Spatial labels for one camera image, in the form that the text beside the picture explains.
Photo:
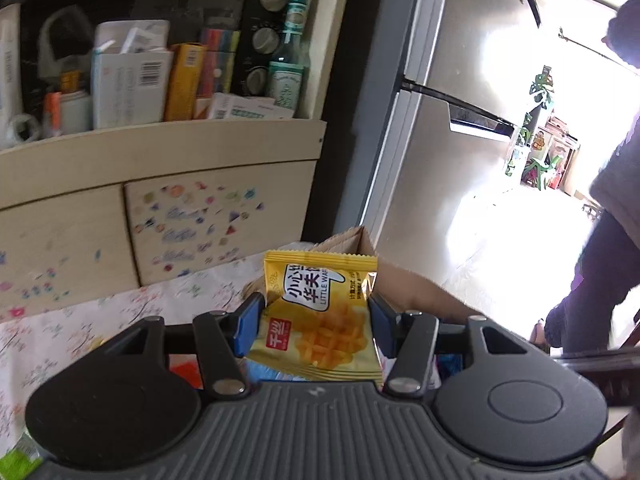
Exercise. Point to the white plastic bottle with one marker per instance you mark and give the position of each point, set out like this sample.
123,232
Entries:
75,115

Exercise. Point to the green plant decoration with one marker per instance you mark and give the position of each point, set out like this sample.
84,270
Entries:
542,85

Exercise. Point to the green label glass bottle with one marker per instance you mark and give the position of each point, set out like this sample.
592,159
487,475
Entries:
287,80

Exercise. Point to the orange tube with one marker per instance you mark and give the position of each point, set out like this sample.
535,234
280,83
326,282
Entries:
52,115

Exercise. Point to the colourful striped carton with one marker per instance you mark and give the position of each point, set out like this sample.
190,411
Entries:
217,60

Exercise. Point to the orange red snack packet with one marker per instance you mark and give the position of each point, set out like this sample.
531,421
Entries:
185,375

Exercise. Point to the small white cartons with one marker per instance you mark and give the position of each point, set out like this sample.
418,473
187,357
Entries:
240,107

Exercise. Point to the translucent plastic bag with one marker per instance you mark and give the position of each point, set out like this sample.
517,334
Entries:
50,50

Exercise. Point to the beige wooden cabinet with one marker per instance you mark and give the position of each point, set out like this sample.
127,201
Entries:
75,240

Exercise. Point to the tape roll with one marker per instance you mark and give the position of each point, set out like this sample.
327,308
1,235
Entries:
12,130

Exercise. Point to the colourful toy shelf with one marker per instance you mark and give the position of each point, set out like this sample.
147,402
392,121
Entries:
560,155

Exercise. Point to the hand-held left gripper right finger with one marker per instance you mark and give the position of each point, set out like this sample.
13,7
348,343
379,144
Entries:
382,325

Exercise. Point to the person's dark clothing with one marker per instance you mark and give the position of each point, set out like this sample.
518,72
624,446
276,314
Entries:
615,200

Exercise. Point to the yellow waffle packet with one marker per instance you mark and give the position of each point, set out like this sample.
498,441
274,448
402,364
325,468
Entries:
320,330

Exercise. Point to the green snack packet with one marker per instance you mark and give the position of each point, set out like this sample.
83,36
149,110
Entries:
17,460

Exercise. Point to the white barcode carton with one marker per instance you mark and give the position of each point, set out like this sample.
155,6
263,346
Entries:
120,95

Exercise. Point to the silver fridge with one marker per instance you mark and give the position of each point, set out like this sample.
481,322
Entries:
450,35

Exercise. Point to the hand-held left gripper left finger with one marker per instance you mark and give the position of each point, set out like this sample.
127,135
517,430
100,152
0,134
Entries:
248,322

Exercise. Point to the shiny blue snack bag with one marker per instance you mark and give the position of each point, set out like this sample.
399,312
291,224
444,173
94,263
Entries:
450,367

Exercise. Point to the cardboard box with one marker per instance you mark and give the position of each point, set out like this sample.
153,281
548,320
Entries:
425,295

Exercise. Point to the floral tablecloth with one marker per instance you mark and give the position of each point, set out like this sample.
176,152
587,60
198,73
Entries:
75,330

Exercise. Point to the orange carton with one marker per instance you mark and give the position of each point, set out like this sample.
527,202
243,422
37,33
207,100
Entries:
182,85

